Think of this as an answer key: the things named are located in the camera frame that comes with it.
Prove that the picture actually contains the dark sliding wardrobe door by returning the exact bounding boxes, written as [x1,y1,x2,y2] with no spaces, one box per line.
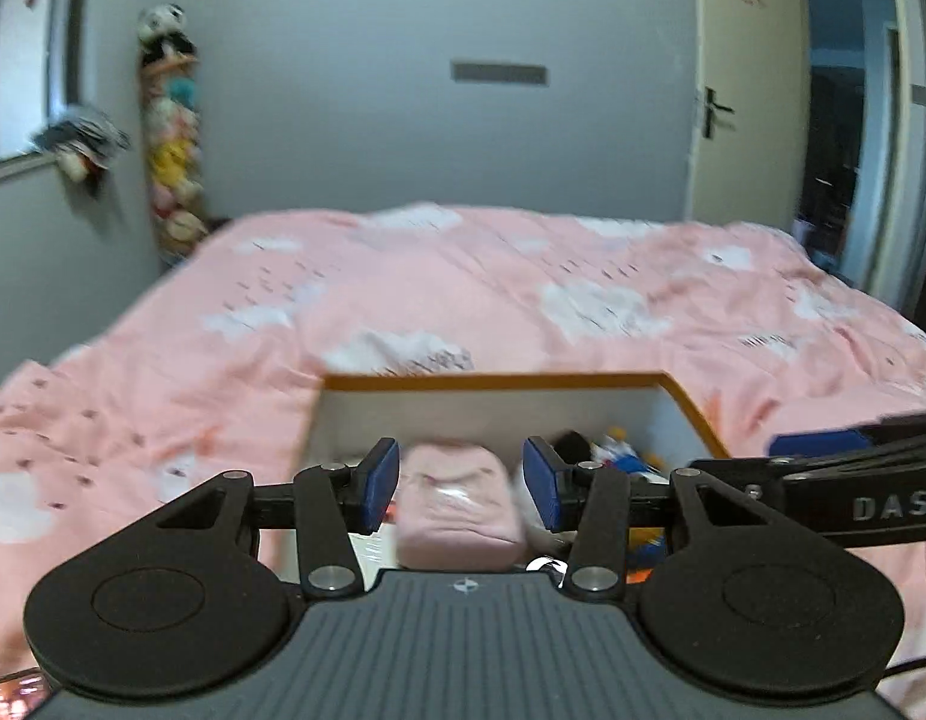
[893,0,926,355]

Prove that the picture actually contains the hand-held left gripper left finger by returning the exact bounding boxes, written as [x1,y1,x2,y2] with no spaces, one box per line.
[137,436,402,602]

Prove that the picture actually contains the black smartphone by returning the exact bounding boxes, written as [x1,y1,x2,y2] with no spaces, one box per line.
[0,667,49,720]

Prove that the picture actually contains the cream door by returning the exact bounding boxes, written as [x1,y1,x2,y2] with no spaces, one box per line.
[687,0,810,230]

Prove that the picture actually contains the pink cloud print blanket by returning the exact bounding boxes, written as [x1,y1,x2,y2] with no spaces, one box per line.
[0,202,926,720]

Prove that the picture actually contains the long white box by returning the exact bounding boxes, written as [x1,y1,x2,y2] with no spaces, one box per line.
[346,450,405,590]

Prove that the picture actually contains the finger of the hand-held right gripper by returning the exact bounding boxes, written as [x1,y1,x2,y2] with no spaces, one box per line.
[701,436,926,500]
[768,410,926,461]

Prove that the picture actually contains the brown plush dog blue headphones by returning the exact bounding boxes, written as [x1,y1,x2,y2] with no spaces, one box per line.
[590,425,668,586]

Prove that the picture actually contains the orange cardboard box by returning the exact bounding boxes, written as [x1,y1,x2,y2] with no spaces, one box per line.
[301,368,735,587]

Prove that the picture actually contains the window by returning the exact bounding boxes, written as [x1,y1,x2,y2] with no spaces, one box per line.
[0,0,86,185]

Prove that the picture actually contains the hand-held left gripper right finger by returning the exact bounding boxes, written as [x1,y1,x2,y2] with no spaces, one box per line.
[522,434,791,602]

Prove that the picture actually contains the pale pink fabric pouch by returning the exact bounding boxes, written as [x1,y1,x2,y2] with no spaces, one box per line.
[397,442,528,572]

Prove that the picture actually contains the hanging column of plush toys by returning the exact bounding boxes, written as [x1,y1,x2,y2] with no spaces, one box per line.
[136,3,214,272]

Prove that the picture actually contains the black door handle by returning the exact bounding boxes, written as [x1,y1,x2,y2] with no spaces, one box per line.
[702,87,735,140]

